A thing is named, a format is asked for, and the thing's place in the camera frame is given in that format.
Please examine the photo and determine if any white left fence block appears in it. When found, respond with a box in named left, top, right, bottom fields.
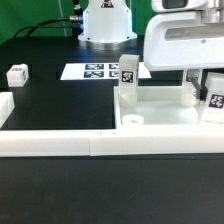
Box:
left=0, top=92, right=15, bottom=128

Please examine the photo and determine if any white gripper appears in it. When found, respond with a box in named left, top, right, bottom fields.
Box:
left=143, top=11, right=224, bottom=100

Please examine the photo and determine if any white square tabletop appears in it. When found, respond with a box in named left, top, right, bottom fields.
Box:
left=114, top=86, right=224, bottom=128

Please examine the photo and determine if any black cable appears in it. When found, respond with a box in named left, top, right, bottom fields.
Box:
left=13, top=16, right=83, bottom=38

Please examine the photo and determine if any white sheet with markers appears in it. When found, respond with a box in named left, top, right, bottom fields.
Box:
left=60, top=62, right=152, bottom=81

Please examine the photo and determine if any white front fence bar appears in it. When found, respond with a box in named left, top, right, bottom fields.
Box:
left=0, top=125, right=224, bottom=157

